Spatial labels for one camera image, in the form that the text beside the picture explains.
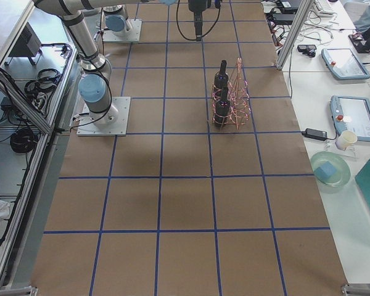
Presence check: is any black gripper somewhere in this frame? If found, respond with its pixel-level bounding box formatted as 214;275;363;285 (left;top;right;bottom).
188;0;212;41

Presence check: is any dark wine bottle front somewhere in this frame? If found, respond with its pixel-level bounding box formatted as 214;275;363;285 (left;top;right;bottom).
214;86;230;128

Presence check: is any dark wine bottle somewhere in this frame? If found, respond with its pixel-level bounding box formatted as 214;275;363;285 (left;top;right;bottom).
214;86;230;128
213;60;229;93

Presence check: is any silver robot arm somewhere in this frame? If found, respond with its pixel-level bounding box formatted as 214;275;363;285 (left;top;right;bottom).
33;1;139;123
103;5;133;35

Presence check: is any dark wine bottle rear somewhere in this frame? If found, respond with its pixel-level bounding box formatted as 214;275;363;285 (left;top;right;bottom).
213;60;229;93

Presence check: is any black webcam device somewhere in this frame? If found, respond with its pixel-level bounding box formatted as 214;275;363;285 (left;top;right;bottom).
297;44;316;57

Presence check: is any far blue teach pendant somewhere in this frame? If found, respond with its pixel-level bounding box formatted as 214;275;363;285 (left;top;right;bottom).
321;48;370;80

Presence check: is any blue teach pendant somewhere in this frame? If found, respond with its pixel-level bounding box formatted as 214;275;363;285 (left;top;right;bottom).
330;96;370;142
321;48;370;80

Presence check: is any black power adapter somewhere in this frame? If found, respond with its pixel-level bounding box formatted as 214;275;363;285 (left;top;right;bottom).
302;128;327;141

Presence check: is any grey electronics box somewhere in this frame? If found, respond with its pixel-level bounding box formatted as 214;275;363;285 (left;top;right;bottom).
4;22;42;66

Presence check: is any near blue teach pendant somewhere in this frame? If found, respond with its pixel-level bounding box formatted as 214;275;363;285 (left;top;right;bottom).
330;96;370;142

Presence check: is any white paper cup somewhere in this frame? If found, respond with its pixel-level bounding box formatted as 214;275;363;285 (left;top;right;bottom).
335;130;358;150

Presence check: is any brown gridded paper mat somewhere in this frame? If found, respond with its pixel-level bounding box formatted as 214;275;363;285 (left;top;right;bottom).
31;1;346;295

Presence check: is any blue foam cube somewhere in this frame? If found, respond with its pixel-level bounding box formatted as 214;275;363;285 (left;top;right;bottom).
314;161;337;182

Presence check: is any green glass plate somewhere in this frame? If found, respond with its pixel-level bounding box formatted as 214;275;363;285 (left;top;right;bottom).
310;151;351;187

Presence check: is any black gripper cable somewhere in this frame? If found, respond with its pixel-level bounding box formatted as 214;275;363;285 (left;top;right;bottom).
176;0;221;42

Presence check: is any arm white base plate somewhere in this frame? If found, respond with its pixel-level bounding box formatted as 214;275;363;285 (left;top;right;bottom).
76;97;131;136
103;19;142;43

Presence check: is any copper wire wine basket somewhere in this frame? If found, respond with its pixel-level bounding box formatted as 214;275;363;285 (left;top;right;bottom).
211;57;251;130

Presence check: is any aluminium frame post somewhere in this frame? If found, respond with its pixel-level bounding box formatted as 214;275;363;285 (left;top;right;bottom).
276;0;313;70

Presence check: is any black coiled cable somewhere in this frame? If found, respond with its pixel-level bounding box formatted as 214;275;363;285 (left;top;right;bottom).
9;128;35;154

